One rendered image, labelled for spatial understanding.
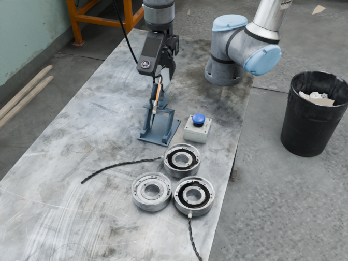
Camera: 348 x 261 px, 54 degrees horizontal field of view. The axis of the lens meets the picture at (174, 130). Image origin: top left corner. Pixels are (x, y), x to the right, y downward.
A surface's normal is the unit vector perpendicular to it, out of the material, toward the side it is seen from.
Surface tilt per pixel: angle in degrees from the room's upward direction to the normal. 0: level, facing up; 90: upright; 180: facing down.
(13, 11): 90
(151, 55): 32
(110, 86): 0
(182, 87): 0
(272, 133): 0
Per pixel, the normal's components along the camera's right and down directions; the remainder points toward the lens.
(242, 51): -0.82, 0.11
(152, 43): -0.14, -0.27
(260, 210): 0.00, -0.73
